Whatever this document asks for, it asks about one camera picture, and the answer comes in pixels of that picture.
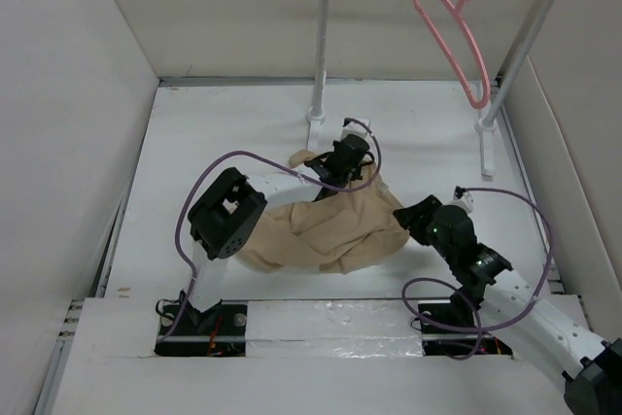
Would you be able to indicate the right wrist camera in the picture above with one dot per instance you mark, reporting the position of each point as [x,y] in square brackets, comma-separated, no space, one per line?
[463,199]

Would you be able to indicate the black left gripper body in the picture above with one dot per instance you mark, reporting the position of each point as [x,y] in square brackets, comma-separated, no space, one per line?
[353,173]

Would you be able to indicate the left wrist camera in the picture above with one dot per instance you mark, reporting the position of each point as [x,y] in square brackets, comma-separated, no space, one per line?
[355,126]

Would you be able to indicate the beige t shirt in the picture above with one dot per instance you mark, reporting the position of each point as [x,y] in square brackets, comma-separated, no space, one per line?
[340,234]

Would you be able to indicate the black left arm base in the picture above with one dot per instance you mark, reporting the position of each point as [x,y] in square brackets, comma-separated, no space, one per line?
[219,332]

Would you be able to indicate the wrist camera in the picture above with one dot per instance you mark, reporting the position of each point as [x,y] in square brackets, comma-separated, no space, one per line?
[355,126]
[463,199]

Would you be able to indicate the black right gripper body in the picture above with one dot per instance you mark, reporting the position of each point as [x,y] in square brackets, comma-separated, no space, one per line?
[431,233]

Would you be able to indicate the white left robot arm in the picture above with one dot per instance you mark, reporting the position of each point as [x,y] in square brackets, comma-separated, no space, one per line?
[215,225]

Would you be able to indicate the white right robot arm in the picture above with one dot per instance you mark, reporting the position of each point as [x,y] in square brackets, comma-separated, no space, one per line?
[582,365]

